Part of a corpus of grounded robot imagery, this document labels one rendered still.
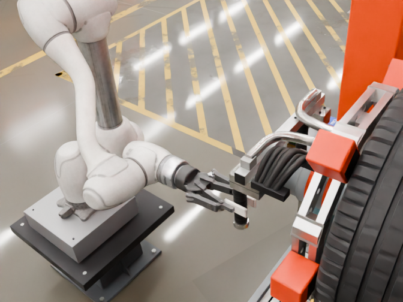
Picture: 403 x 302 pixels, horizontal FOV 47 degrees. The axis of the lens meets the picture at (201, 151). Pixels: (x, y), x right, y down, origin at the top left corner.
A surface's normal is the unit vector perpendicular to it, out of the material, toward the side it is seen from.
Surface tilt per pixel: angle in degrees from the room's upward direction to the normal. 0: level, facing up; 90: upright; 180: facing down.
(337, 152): 35
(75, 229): 1
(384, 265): 62
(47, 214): 1
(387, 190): 40
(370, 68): 90
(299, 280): 0
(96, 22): 98
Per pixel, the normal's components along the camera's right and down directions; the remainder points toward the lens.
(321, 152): -0.42, -0.32
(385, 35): -0.61, 0.54
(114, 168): 0.37, -0.55
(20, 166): -0.08, -0.77
